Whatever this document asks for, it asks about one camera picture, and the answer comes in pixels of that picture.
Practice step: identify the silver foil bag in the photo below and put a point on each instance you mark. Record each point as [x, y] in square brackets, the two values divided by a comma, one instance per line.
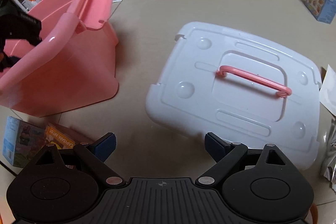
[330, 161]

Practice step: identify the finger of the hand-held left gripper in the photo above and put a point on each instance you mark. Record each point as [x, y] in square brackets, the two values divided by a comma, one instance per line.
[9, 63]

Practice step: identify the light blue toy box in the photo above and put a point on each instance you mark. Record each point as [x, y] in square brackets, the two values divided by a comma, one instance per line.
[13, 140]

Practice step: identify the pink plastic storage bin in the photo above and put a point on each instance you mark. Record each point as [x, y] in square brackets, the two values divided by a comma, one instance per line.
[65, 82]

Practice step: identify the brown capybara toy box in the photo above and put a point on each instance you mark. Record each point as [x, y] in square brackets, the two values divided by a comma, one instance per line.
[63, 134]

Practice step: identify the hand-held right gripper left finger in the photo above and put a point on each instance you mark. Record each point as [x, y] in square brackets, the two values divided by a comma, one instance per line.
[106, 147]

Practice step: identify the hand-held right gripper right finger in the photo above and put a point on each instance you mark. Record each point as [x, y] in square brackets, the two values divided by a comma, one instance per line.
[214, 144]

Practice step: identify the blue box with yellow print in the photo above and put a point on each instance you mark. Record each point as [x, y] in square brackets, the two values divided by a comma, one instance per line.
[321, 2]

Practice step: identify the white paper sheet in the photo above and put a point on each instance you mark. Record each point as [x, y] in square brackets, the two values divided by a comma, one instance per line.
[329, 92]

